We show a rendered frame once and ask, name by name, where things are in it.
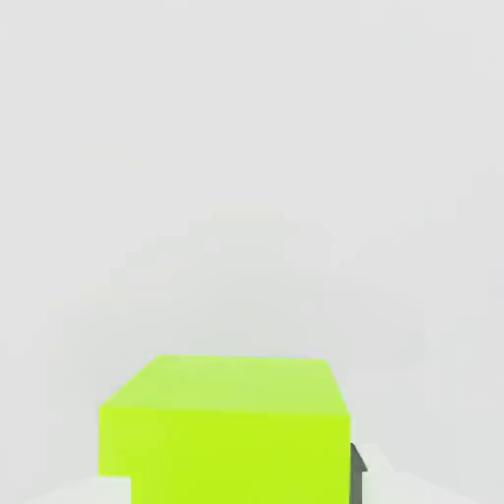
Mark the small lime green cube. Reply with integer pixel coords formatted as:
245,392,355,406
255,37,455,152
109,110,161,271
97,353,352,504

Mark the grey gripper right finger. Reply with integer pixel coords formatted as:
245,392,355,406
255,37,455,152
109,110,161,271
348,441,472,504

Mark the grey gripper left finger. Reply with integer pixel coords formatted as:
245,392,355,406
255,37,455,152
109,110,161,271
23,475,133,504

